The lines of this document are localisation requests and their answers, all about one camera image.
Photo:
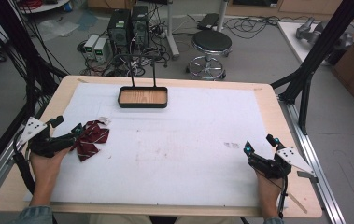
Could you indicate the person's left hand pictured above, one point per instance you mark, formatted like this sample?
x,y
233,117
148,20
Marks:
x,y
44,169

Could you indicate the grey metal bracket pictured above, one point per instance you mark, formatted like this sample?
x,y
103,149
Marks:
x,y
308,176

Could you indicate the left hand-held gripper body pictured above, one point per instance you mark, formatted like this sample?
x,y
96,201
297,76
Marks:
x,y
36,130

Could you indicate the flat black device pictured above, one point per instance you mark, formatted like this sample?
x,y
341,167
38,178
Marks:
x,y
208,21

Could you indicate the black round stool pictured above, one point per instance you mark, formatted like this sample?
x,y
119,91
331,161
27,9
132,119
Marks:
x,y
212,42

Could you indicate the black rack with wooden base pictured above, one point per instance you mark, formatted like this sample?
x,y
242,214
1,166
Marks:
x,y
143,97

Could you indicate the grey desk leg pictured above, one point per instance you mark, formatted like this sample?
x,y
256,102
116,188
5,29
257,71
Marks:
x,y
222,14
172,31

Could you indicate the white board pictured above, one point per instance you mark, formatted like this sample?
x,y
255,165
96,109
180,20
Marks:
x,y
293,40

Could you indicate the dark red striped bow tie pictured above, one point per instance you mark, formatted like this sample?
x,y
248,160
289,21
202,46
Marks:
x,y
90,140

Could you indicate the white table mat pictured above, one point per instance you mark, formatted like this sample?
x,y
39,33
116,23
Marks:
x,y
171,155

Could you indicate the white power supply unit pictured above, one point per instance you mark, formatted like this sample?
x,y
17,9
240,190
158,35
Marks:
x,y
101,49
90,45

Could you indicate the round white table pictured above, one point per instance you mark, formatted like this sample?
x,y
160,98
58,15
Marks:
x,y
45,5

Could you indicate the black frame post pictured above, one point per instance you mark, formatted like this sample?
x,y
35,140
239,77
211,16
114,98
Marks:
x,y
321,46
19,40

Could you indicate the black computer tower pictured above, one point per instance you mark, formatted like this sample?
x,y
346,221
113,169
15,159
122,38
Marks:
x,y
140,26
119,31

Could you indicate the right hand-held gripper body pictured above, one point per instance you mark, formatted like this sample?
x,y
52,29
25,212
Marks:
x,y
290,157

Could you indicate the person's right hand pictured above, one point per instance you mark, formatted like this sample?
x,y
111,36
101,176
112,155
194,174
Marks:
x,y
268,186

